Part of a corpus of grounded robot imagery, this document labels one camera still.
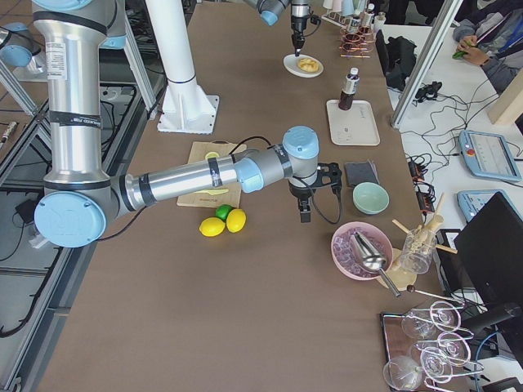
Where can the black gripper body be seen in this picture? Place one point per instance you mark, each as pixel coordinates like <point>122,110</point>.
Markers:
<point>301,191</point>
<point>299,18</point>

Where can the white round plate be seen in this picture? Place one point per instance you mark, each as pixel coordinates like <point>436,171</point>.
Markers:
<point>290,63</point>

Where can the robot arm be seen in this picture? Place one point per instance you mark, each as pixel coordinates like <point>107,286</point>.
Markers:
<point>271,10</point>
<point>80,198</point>

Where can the cream rabbit tray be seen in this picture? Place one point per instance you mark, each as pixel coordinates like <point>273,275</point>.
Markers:
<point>353,127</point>

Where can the dark tea bottle on tray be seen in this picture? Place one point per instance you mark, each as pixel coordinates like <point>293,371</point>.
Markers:
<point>349,89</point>

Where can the grey folded cloth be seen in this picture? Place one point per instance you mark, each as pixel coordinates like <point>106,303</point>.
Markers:
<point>360,172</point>

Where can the mint green bowl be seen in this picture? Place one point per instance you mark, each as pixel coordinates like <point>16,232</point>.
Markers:
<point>370,198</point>

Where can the dark tea bottle in rack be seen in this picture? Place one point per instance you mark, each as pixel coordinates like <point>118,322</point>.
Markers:
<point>353,26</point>

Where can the clear ice cubes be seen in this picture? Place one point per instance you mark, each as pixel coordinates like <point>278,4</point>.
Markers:
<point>344,255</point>

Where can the lower yellow lemon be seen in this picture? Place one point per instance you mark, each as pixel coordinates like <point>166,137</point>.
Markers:
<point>236,220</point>

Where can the yellow lemon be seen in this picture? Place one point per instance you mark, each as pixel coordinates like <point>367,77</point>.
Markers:
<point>212,226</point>
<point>236,220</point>

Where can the pink bowl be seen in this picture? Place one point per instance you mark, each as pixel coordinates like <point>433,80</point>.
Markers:
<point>374,235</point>

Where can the bamboo cutting board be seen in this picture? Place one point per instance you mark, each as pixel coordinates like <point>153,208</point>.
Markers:
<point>196,199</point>

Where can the green lime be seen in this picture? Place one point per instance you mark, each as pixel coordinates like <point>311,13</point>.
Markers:
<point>223,211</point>

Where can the steel ice scoop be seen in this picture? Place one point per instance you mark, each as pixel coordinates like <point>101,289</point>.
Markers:
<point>371,259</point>

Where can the yellow plastic knife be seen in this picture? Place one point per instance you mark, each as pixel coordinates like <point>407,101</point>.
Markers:
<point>214,191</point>

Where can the upper yellow lemon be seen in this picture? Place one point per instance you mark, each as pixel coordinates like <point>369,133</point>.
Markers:
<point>212,226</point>

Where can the half lemon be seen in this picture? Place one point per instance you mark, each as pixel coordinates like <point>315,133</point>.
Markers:
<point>211,154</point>

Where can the wooden glass stand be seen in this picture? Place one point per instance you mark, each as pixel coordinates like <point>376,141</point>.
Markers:
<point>428,231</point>

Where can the clear glass mug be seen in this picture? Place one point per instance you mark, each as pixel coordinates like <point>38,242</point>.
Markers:
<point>416,259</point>

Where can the round wooden stand base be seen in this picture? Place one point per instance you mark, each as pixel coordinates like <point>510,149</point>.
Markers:
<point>401,277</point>

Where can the blue teach pendant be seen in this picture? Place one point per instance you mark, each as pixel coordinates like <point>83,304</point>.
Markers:
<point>487,155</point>

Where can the wine glass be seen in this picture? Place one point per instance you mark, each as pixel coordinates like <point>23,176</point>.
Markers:
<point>428,323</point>

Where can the black monitor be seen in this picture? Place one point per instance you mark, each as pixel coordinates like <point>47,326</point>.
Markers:
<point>490,249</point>

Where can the person in grey jacket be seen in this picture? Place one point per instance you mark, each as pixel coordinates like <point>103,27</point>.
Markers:
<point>491,38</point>

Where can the copper wire bottle rack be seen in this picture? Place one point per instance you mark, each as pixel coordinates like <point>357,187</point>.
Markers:
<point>356,45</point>

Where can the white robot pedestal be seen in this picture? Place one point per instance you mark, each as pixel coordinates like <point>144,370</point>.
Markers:
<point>186,107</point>

